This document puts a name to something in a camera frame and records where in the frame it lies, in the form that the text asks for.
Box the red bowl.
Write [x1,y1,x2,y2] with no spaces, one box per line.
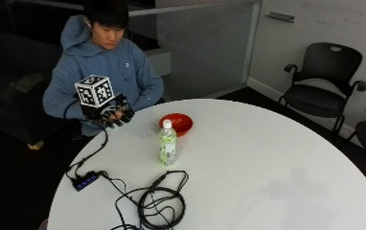
[158,112,195,138]

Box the glass partition panel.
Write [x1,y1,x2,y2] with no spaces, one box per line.
[127,0,263,100]

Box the grey door handle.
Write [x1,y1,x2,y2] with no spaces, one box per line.
[265,11,297,24]

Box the white marker cube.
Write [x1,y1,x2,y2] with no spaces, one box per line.
[74,74,115,109]

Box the black usb hub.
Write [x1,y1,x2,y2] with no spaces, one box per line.
[70,171,104,193]

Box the clear bottle with green label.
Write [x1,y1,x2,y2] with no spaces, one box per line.
[158,119,178,167]

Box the dark sofa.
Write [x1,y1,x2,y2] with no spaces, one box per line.
[0,32,72,151]

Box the black glove cable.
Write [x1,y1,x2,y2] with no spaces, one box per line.
[62,99,110,180]

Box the the person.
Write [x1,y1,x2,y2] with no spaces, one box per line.
[42,0,166,138]

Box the coiled black cable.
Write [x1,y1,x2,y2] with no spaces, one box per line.
[98,170,191,230]

